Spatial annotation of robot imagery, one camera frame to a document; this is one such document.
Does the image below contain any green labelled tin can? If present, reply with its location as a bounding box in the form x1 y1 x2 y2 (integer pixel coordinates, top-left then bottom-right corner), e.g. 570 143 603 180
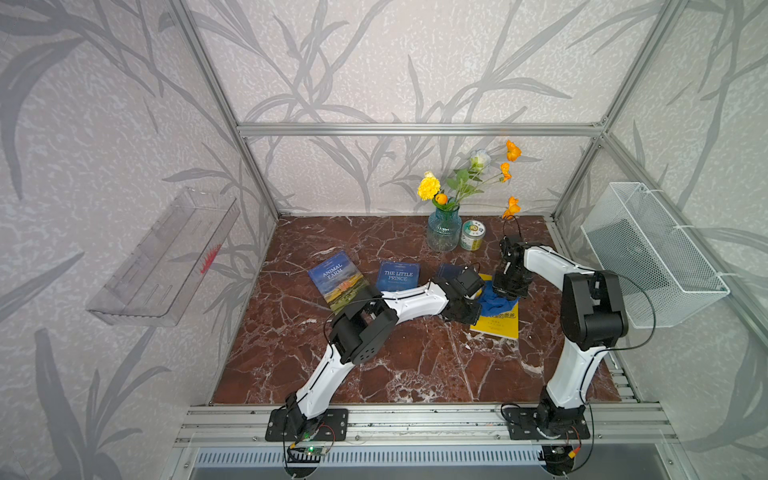
460 220 486 251

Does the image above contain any blue landscape cover book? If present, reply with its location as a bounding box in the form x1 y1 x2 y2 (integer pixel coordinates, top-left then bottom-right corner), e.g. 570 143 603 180
309 251 370 314

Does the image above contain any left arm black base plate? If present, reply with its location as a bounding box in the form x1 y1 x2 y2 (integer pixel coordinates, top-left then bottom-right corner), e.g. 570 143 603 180
265 408 349 443

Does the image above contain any yellow cover book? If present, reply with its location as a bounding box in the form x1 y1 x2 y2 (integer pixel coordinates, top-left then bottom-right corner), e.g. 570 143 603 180
470 274 519 339

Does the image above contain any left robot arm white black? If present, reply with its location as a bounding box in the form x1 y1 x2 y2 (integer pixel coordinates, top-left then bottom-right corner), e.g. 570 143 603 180
286 267 485 424

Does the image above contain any aluminium front rail frame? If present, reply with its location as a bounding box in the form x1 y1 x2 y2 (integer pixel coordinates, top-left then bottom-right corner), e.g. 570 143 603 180
173 403 678 448

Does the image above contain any glass vase with flowers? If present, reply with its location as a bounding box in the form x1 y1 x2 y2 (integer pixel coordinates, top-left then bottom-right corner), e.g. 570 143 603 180
417 140 522 253

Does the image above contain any blue cleaning cloth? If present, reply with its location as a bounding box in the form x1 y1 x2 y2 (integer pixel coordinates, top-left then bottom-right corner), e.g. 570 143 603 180
478 280 518 317

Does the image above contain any blue Little Prince book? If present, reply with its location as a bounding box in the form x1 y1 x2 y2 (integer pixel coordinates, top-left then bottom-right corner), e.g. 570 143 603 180
376 261 420 292

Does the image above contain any dark navy book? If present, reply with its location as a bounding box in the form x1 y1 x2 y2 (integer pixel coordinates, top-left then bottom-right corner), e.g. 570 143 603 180
435 263 466 281

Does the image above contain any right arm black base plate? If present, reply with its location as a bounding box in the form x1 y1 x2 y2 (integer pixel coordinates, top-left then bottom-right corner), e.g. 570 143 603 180
501 404 592 441

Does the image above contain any white wire mesh basket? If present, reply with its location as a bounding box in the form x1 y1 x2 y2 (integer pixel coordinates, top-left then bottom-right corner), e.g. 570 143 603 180
581 182 730 329

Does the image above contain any clear plastic wall shelf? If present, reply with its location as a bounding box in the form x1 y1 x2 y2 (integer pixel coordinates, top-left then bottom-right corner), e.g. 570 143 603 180
86 187 241 327

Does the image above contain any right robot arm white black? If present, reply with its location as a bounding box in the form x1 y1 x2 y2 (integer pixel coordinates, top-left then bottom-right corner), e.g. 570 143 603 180
492 236 628 439

